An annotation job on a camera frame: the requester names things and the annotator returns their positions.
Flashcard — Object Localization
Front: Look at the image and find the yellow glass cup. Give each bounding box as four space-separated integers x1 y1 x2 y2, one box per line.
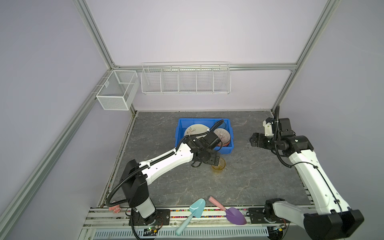
212 158 226 174

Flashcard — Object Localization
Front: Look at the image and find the cream floral plate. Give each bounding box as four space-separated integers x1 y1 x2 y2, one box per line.
184 124 210 139

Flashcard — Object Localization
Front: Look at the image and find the pink striped bowl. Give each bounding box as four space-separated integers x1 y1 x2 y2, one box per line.
214 128 231 147

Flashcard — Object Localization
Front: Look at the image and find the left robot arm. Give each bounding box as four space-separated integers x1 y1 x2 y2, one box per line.
105 120 225 240

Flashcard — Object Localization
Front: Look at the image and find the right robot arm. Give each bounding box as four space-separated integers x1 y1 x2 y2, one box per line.
250 106 365 240

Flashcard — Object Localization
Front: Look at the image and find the blue plastic bin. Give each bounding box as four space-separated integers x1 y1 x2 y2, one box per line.
175 118 235 155

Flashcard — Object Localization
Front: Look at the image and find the light blue toy shovel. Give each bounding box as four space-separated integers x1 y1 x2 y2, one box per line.
176 198 206 236

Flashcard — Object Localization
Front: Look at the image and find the pink object at base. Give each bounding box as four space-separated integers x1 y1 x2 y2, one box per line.
109 205 121 214

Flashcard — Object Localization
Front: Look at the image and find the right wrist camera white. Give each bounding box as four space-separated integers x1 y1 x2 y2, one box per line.
263 118 274 137

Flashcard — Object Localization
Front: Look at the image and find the purple toy shovel pink handle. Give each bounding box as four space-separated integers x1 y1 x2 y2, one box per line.
208 196 247 226

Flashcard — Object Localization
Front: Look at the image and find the white wire wall rack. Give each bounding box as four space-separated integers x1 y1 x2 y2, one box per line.
141 62 232 95

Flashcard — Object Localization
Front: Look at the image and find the white mesh wall basket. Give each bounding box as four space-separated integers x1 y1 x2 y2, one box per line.
96 70 140 111

